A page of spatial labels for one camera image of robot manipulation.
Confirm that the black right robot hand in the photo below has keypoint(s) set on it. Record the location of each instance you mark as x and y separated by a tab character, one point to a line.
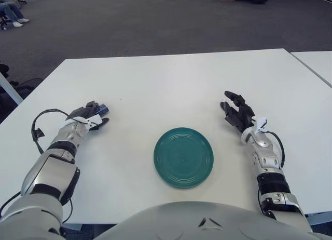
241	115

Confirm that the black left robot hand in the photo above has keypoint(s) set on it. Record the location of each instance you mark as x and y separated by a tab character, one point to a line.
84	111

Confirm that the blue purple gum box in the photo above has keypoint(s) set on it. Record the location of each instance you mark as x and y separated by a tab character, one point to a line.
103	109

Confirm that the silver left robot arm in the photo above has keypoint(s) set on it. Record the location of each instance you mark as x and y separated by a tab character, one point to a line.
46	170

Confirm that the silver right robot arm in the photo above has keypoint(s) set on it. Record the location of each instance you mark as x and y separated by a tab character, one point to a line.
267	159

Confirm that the green round plate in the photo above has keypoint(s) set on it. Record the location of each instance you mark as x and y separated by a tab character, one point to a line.
182	159

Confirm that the white table leg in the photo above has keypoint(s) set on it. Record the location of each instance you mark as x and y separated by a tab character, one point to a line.
11	90

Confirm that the grey robot torso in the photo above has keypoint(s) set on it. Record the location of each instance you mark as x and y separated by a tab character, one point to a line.
181	221

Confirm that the seated person in jeans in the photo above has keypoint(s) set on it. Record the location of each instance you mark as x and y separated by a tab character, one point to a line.
11	12

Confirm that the white table foot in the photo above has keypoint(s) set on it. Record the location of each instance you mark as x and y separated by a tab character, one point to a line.
319	218

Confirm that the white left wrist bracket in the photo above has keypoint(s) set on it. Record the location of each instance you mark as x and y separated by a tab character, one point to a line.
94	119

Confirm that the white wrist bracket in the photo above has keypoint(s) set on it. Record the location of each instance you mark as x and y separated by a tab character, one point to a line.
259	123
94	119

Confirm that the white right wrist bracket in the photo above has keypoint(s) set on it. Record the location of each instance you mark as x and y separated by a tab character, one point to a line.
259	123

